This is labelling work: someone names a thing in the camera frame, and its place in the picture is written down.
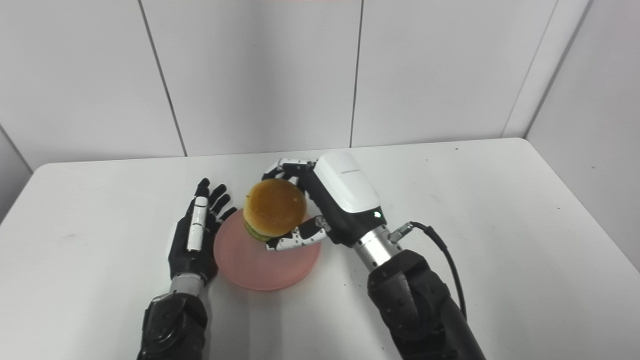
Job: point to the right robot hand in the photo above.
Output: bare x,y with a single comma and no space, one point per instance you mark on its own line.
335,200

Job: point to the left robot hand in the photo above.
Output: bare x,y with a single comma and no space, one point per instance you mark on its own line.
192,240

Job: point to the toy hamburger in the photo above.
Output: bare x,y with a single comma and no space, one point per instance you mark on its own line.
274,209

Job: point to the pink plate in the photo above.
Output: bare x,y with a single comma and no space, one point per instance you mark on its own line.
270,265

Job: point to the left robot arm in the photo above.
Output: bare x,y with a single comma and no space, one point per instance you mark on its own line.
175,322

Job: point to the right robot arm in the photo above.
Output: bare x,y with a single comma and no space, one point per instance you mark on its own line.
410,300

